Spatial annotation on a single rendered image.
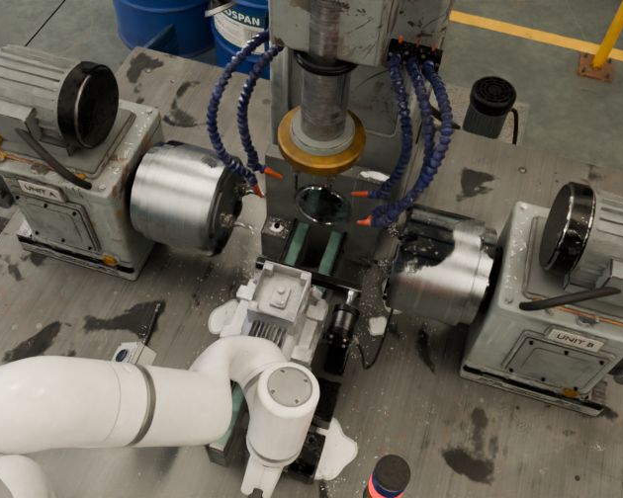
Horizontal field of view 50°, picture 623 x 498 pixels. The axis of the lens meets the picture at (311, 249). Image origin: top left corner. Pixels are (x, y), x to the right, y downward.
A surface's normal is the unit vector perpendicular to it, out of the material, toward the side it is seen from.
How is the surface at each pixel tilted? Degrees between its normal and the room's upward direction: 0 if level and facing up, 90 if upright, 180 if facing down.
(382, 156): 90
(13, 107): 0
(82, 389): 47
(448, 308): 77
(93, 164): 0
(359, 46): 90
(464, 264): 28
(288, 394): 11
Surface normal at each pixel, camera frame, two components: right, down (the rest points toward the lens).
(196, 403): 0.79, -0.21
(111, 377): 0.65, -0.68
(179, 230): -0.27, 0.60
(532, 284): 0.04, -0.55
